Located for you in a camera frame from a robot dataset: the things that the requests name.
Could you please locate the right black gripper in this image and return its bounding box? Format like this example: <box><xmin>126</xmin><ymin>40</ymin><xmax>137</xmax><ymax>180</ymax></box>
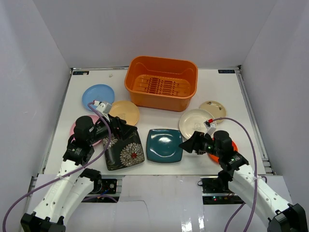
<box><xmin>179</xmin><ymin>131</ymin><xmax>222</xmax><ymax>158</ymax></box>

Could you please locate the yellow round plate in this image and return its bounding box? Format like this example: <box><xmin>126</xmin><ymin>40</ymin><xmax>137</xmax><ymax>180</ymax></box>
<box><xmin>109</xmin><ymin>101</ymin><xmax>140</xmax><ymax>126</ymax></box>

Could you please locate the white round plate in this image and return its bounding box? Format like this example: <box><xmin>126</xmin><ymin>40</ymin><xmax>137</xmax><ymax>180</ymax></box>
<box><xmin>179</xmin><ymin>109</ymin><xmax>217</xmax><ymax>140</ymax></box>

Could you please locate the pink round plate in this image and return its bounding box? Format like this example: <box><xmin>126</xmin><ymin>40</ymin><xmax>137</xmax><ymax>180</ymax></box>
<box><xmin>70</xmin><ymin>115</ymin><xmax>101</xmax><ymax>146</ymax></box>

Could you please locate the teal square plate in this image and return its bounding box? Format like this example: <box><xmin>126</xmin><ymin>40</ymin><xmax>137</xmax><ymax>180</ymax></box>
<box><xmin>146</xmin><ymin>129</ymin><xmax>183</xmax><ymax>164</ymax></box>

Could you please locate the cream patterned small plate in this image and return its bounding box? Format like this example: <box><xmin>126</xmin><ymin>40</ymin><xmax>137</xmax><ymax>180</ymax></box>
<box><xmin>199</xmin><ymin>101</ymin><xmax>227</xmax><ymax>118</ymax></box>

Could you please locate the light blue round plate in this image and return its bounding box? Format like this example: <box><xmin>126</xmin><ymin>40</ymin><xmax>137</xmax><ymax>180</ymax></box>
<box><xmin>82</xmin><ymin>84</ymin><xmax>115</xmax><ymax>111</ymax></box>

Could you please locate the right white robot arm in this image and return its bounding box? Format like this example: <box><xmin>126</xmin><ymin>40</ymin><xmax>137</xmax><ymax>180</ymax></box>
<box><xmin>179</xmin><ymin>130</ymin><xmax>309</xmax><ymax>232</ymax></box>

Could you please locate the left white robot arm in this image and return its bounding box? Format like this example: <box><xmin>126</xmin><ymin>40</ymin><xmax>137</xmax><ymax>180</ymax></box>
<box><xmin>21</xmin><ymin>116</ymin><xmax>137</xmax><ymax>232</ymax></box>

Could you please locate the orange plastic bin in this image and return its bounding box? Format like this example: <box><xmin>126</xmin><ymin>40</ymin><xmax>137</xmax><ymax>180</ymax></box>
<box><xmin>124</xmin><ymin>56</ymin><xmax>198</xmax><ymax>112</ymax></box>

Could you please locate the orange round plate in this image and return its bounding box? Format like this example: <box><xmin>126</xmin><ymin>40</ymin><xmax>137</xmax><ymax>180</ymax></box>
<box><xmin>208</xmin><ymin>141</ymin><xmax>238</xmax><ymax>163</ymax></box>

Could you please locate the right black corner label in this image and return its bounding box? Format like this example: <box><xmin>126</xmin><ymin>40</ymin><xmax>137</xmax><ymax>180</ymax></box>
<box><xmin>218</xmin><ymin>70</ymin><xmax>235</xmax><ymax>74</ymax></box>

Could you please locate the black corner label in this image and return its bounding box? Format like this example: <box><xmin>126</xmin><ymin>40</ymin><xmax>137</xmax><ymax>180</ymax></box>
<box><xmin>218</xmin><ymin>70</ymin><xmax>235</xmax><ymax>74</ymax></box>
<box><xmin>72</xmin><ymin>71</ymin><xmax>89</xmax><ymax>75</ymax></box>

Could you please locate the left black corner label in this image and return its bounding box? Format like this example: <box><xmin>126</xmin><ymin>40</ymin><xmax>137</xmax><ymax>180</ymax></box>
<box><xmin>72</xmin><ymin>71</ymin><xmax>89</xmax><ymax>75</ymax></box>

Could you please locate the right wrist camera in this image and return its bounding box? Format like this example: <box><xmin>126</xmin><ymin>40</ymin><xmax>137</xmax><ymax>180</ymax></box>
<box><xmin>204</xmin><ymin>118</ymin><xmax>217</xmax><ymax>135</ymax></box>

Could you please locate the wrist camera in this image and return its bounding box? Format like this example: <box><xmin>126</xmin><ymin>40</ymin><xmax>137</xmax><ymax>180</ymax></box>
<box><xmin>94</xmin><ymin>101</ymin><xmax>112</xmax><ymax>115</ymax></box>
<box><xmin>204</xmin><ymin>118</ymin><xmax>217</xmax><ymax>135</ymax></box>

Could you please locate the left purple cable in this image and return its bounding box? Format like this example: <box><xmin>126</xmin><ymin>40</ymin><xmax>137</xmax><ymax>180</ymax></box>
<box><xmin>2</xmin><ymin>101</ymin><xmax>118</xmax><ymax>232</ymax></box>

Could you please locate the purple cable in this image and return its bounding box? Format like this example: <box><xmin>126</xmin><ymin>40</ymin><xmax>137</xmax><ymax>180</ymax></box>
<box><xmin>212</xmin><ymin>117</ymin><xmax>258</xmax><ymax>232</ymax></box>
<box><xmin>2</xmin><ymin>101</ymin><xmax>118</xmax><ymax>232</ymax></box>

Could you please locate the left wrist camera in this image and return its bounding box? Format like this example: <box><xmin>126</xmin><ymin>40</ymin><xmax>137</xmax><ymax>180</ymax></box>
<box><xmin>94</xmin><ymin>101</ymin><xmax>112</xmax><ymax>115</ymax></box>

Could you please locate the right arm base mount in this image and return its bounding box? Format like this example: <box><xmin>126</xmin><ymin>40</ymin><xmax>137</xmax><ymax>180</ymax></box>
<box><xmin>197</xmin><ymin>177</ymin><xmax>243</xmax><ymax>205</ymax></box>

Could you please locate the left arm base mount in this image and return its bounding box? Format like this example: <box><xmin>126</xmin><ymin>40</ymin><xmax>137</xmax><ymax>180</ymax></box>
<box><xmin>82</xmin><ymin>179</ymin><xmax>119</xmax><ymax>203</ymax></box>

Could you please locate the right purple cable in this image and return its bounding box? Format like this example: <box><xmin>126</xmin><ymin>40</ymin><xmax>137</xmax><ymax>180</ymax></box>
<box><xmin>212</xmin><ymin>117</ymin><xmax>258</xmax><ymax>232</ymax></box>

